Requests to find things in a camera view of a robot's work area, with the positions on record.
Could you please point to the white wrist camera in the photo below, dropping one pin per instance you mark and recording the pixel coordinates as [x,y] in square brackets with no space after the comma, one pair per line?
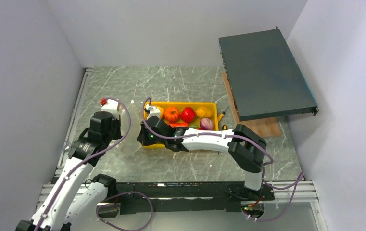
[110,105]
[150,111]

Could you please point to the orange toy carrot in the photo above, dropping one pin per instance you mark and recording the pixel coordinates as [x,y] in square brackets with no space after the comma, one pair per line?
[184,125]

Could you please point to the clear dotted zip top bag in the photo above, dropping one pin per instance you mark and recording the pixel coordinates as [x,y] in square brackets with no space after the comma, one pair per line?
[130,145]

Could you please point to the yellow bell pepper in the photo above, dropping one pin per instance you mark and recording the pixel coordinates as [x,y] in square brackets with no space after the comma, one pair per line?
[160,112]

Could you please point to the aluminium side rail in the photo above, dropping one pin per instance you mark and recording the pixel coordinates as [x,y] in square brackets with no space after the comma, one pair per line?
[76,112]

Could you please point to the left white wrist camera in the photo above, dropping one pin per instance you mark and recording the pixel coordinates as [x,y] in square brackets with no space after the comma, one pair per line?
[110,105]

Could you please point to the yellow handled screwdriver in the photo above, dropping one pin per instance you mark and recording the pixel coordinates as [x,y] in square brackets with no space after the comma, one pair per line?
[222,114]

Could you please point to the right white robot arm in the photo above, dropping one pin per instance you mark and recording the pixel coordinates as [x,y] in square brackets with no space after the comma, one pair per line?
[246,148]

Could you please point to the brown toy potato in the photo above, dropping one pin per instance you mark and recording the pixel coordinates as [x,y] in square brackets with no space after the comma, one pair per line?
[203,112]

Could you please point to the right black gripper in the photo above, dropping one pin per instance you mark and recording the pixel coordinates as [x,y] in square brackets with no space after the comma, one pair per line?
[143,138]

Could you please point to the black base frame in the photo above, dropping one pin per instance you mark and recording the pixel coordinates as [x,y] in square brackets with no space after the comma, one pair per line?
[230,196]

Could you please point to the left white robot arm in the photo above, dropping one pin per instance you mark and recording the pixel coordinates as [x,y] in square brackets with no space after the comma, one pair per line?
[61,209]

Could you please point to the dark green rack box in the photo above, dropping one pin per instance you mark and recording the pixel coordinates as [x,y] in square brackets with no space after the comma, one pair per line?
[264,77]

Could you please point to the wooden board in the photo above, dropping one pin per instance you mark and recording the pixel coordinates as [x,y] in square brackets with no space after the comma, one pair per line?
[266,127]

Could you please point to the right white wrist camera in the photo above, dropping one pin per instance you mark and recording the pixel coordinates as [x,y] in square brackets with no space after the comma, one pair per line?
[150,111]

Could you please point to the yellow plastic tray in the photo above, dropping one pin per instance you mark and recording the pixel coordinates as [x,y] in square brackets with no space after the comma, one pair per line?
[211,109]

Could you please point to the red toy tomato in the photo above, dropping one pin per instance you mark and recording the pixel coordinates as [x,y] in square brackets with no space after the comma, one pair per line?
[188,115]

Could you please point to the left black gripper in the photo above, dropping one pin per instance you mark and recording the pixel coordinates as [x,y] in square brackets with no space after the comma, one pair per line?
[117,122]

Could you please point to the orange toy pumpkin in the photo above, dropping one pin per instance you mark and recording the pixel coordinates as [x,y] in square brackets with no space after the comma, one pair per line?
[171,114]

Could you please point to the purple toy onion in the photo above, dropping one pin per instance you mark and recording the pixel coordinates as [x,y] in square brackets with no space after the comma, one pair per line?
[206,124]

